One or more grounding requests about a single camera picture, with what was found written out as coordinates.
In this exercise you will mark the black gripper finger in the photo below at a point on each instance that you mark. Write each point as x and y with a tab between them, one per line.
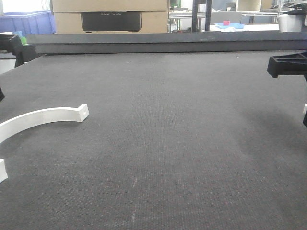
13	45
291	64

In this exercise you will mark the white curved pipe clamp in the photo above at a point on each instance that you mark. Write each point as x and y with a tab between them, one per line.
28	120

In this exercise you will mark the green small cube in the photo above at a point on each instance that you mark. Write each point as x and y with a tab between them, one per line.
23	40

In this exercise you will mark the light blue small cube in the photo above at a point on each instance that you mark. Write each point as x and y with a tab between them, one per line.
19	33

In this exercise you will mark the blue plastic crate background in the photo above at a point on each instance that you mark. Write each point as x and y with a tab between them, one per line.
28	22

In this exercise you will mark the large cardboard box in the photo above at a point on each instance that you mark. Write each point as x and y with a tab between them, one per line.
110	16

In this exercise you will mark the pink small cube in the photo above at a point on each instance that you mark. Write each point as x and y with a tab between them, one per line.
226	23

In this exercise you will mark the blue shallow tray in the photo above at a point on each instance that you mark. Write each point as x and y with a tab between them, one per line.
231	25

